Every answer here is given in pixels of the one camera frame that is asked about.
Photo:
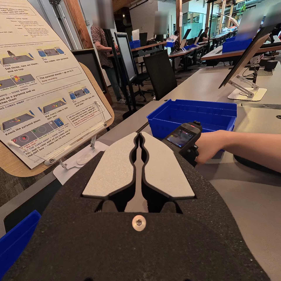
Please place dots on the small blue parts bin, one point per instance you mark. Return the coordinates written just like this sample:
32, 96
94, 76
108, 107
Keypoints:
134, 44

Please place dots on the black computer monitor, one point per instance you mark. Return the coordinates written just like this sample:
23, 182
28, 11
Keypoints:
126, 57
87, 65

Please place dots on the printed instruction sheet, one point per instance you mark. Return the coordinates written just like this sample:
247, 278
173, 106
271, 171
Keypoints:
44, 87

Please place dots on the black laptop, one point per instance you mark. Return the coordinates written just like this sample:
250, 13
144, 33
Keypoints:
143, 39

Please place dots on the wooden top desk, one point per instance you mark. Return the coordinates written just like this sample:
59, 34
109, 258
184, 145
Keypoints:
140, 47

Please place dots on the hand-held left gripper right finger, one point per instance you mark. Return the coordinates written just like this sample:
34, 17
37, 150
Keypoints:
169, 175

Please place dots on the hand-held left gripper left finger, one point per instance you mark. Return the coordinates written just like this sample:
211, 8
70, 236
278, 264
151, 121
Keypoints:
109, 175

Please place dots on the person's right hand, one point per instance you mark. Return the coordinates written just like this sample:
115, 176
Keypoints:
210, 144

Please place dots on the blue plastic storage bin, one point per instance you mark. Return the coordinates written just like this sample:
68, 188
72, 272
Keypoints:
15, 245
166, 119
237, 45

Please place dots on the person's right forearm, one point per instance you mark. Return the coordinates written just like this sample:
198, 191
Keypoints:
252, 149

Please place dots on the wooden support post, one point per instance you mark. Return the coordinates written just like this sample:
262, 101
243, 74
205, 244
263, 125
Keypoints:
79, 24
179, 15

